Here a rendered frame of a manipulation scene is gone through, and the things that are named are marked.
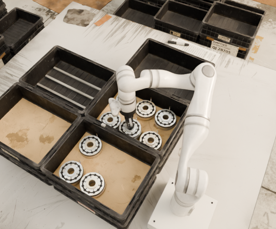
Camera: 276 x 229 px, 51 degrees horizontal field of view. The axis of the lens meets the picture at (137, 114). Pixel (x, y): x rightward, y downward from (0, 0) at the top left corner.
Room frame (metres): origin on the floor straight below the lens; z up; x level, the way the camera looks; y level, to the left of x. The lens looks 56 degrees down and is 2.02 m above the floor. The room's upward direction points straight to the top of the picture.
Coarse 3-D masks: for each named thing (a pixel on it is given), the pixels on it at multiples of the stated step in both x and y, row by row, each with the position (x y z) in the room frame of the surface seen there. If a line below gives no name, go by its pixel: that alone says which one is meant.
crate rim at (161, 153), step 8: (112, 80) 0.94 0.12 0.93; (152, 88) 0.89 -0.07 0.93; (168, 96) 0.84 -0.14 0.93; (184, 104) 0.79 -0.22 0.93; (88, 112) 0.75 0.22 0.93; (184, 112) 0.75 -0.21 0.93; (96, 120) 0.70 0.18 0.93; (112, 128) 0.66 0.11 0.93; (176, 128) 0.66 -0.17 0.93; (128, 136) 0.62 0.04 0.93; (144, 144) 0.58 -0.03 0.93; (168, 144) 0.58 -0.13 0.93; (160, 152) 0.55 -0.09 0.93
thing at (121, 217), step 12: (72, 132) 0.64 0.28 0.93; (108, 132) 0.64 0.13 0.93; (60, 144) 0.58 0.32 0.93; (132, 144) 0.58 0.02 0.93; (156, 156) 0.53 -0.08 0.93; (60, 180) 0.42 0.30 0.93; (144, 180) 0.42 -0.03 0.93; (96, 204) 0.33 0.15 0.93; (132, 204) 0.33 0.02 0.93; (120, 216) 0.29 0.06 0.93
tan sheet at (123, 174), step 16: (64, 160) 0.56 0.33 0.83; (80, 160) 0.56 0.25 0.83; (96, 160) 0.56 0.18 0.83; (112, 160) 0.56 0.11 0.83; (128, 160) 0.56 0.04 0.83; (112, 176) 0.48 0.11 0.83; (128, 176) 0.48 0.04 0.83; (144, 176) 0.48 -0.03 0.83; (112, 192) 0.41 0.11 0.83; (128, 192) 0.41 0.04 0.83; (112, 208) 0.35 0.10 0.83
